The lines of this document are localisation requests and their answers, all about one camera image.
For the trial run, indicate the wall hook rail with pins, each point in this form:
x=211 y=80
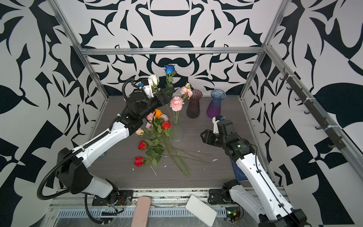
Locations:
x=316 y=110

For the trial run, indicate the red rose lower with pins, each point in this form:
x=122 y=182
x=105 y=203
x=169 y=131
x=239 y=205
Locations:
x=139 y=161

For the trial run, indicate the white rose flower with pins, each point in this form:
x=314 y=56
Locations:
x=153 y=79

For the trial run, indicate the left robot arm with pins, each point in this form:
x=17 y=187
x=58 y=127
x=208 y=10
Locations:
x=72 y=165

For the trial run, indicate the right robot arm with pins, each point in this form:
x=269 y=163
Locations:
x=269 y=208

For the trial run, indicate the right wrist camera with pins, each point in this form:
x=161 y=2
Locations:
x=215 y=121

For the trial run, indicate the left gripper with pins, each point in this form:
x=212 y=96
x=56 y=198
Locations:
x=163 y=98

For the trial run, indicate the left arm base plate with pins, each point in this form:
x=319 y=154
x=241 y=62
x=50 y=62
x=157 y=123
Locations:
x=122 y=197

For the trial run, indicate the blue purple glass vase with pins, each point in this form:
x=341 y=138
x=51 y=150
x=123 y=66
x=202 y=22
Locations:
x=214 y=107

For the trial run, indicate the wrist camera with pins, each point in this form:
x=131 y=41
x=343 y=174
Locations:
x=147 y=86
x=215 y=121

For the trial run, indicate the large pink peony flower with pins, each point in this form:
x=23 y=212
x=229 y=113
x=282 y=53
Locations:
x=176 y=105

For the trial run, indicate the maroon glass vase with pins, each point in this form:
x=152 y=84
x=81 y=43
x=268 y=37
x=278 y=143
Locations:
x=193 y=109

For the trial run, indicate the pink rose flower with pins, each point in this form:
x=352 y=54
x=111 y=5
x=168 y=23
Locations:
x=150 y=117

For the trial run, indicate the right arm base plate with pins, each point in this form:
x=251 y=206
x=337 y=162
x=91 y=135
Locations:
x=219 y=196

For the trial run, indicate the red rose upper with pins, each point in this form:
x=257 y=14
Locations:
x=166 y=125

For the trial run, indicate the small pink flower sprig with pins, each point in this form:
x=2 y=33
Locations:
x=186 y=91

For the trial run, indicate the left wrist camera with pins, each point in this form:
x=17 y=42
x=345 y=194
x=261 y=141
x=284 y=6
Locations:
x=147 y=86

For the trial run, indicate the clear glass vase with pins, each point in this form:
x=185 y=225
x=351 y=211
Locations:
x=176 y=130

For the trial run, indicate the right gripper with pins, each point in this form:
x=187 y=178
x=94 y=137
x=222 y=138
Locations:
x=209 y=136

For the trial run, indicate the blue book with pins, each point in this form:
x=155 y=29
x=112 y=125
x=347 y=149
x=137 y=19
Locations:
x=239 y=174

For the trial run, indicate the blue rose flower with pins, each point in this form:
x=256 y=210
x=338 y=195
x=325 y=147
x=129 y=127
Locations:
x=170 y=72

